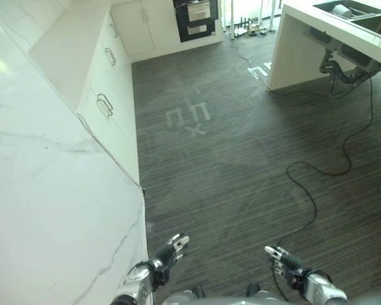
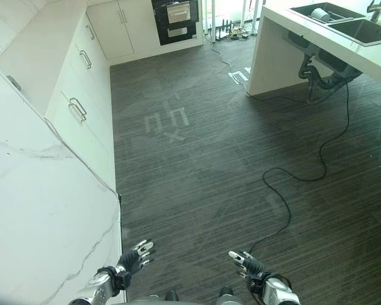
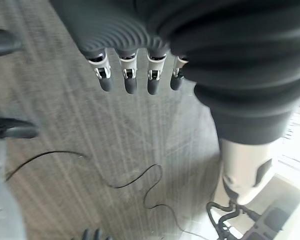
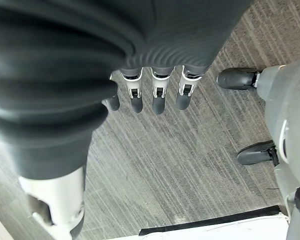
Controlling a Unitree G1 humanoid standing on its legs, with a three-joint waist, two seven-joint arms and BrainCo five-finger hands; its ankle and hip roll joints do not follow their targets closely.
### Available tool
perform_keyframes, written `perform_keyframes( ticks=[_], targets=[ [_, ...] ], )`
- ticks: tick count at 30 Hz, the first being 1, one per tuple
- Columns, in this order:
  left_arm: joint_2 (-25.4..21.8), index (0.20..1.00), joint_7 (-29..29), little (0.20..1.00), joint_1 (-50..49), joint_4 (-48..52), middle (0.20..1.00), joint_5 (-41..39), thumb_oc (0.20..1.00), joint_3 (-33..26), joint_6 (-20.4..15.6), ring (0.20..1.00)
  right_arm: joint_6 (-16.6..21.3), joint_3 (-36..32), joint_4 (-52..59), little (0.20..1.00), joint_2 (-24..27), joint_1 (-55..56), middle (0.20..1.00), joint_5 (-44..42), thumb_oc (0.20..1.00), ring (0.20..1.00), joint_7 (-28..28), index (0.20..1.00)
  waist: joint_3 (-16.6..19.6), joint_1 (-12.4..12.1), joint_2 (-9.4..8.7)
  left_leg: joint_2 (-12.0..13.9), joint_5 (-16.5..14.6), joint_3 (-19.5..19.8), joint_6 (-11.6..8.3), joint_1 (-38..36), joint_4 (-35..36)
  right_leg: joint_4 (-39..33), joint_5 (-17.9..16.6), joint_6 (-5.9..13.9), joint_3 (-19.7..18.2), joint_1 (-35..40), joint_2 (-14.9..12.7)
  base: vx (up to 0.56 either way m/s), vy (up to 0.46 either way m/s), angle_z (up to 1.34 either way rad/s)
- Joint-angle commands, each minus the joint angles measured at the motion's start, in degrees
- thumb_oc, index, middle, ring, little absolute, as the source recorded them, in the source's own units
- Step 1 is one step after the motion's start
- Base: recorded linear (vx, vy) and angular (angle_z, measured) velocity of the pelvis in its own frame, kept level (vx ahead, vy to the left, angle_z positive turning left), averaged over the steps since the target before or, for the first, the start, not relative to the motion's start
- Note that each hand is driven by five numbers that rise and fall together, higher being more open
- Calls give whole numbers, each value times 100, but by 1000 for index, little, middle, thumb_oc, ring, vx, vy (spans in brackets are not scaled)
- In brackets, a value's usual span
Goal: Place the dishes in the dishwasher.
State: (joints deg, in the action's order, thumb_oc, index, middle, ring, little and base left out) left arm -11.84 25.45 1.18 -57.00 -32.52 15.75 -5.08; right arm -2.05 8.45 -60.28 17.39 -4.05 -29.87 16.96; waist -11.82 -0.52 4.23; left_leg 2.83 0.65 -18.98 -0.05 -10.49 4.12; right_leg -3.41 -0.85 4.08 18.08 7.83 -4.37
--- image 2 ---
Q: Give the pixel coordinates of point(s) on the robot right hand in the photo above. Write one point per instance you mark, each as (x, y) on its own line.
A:
(251, 263)

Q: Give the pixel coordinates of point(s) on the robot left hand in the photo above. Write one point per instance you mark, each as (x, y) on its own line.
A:
(131, 259)

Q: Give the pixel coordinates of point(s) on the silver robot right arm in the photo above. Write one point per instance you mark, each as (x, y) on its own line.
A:
(277, 287)

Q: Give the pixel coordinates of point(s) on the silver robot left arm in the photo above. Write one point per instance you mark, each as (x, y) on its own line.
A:
(103, 286)

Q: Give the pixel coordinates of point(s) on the robot body and legs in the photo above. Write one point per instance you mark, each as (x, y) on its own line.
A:
(190, 295)

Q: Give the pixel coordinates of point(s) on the white marble counter block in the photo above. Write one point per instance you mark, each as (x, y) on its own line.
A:
(47, 203)

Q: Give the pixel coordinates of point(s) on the white base cabinet row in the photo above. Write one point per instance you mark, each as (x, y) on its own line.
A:
(82, 82)

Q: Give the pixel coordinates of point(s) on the grey drain pipes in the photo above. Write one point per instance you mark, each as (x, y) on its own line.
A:
(317, 73)

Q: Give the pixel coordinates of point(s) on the grey object on counter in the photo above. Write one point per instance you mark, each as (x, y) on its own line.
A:
(15, 83)

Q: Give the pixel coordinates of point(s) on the white kitchen island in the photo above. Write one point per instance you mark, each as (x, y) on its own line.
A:
(292, 54)

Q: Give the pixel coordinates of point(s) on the white tall cabinet doors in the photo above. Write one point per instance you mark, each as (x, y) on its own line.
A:
(124, 28)

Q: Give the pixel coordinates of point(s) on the black antenna router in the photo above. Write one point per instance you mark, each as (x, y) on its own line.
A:
(220, 30)

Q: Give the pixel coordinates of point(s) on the black double sink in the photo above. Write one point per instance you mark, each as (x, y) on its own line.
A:
(346, 22)

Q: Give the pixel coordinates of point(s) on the silver kitchen faucet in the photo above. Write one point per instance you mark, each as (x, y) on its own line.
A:
(377, 9)

